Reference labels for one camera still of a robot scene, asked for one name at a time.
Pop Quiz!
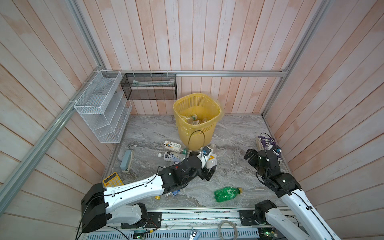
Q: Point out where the green soda bottle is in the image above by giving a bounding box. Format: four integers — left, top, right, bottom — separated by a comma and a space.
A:
214, 187, 243, 203

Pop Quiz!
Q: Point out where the green cap clear bottle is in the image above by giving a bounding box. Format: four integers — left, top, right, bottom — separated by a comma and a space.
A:
185, 114, 198, 125

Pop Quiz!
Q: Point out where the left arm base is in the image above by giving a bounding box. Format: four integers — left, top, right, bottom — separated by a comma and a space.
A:
121, 203, 162, 229

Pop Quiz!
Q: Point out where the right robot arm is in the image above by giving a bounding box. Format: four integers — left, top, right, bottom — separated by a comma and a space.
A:
244, 149, 340, 240

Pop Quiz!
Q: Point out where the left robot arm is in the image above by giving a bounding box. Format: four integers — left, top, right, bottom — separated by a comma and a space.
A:
79, 152, 217, 233

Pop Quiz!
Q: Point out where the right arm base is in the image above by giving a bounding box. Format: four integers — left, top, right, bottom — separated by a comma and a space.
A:
239, 200, 277, 226

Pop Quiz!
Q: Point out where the yellow ribbed trash bin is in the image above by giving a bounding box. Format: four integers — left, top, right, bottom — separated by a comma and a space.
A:
173, 92, 224, 152

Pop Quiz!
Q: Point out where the yellow plastic bin liner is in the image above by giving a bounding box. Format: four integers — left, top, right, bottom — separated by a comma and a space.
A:
173, 92, 225, 136

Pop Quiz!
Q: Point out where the purple paperback book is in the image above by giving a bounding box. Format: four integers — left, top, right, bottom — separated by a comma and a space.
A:
257, 135, 282, 163

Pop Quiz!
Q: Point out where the oolong tea label bottle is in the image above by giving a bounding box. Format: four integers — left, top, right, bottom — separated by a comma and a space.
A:
158, 151, 186, 163

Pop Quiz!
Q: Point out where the crane label clear bottle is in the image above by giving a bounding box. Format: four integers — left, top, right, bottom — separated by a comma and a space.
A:
164, 141, 189, 155

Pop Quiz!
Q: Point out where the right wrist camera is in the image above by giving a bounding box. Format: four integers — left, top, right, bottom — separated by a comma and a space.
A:
271, 145, 282, 155

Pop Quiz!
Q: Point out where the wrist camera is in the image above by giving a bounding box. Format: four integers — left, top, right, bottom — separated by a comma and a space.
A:
201, 146, 213, 156
271, 145, 282, 155

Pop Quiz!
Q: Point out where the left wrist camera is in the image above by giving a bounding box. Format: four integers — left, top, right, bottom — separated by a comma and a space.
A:
201, 146, 213, 156

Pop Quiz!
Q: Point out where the coiled grey cable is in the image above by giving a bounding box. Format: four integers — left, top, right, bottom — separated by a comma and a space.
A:
217, 220, 239, 240

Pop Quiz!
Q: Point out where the black mesh wall basket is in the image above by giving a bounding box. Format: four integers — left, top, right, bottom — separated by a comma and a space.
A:
121, 73, 178, 101

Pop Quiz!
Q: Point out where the white wire mesh shelf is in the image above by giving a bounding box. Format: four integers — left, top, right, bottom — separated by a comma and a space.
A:
75, 70, 133, 144

